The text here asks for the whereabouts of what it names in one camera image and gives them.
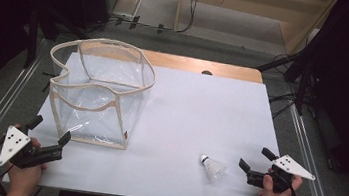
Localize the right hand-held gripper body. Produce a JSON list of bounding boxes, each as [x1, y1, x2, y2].
[[245, 150, 319, 196]]

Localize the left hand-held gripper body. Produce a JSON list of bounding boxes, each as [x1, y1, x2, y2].
[[0, 124, 66, 175]]

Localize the white shuttlecock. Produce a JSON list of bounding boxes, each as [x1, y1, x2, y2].
[[196, 154, 229, 186]]

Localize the clear bag with beige trim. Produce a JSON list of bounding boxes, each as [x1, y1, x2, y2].
[[38, 31, 161, 154]]

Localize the person's left hand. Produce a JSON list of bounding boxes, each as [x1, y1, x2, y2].
[[4, 122, 54, 187]]

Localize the white board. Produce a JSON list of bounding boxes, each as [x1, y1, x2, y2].
[[22, 48, 290, 196]]

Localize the black stand leg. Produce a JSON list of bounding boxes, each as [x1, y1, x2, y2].
[[255, 42, 308, 78]]

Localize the light wooden platform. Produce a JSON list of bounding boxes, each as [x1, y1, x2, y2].
[[171, 0, 340, 61]]

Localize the bundle of black floor cables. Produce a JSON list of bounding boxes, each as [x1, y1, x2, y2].
[[265, 88, 302, 123]]

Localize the black floor cable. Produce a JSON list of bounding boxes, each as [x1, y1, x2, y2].
[[109, 0, 202, 37]]

